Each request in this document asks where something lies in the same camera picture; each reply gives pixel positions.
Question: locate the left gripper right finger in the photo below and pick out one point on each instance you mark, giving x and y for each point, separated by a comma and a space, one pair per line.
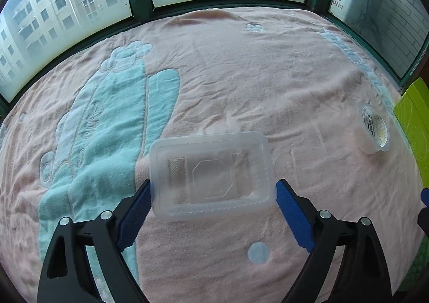
300, 214

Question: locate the clear rectangular plastic tray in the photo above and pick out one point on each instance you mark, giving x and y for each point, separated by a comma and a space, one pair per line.
211, 175

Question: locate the lime green cardboard box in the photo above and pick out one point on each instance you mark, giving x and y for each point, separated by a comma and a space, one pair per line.
413, 116

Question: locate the small clear sauce cup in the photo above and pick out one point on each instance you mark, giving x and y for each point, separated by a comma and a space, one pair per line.
370, 130

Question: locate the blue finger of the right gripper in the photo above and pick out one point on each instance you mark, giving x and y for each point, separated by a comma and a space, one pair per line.
424, 196

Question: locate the green mesh waste basket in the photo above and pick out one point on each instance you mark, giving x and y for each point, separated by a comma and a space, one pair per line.
418, 266

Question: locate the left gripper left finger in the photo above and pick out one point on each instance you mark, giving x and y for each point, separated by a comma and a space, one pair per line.
130, 215

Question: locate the pink patterned bed blanket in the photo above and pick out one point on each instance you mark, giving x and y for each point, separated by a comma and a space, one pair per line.
77, 141

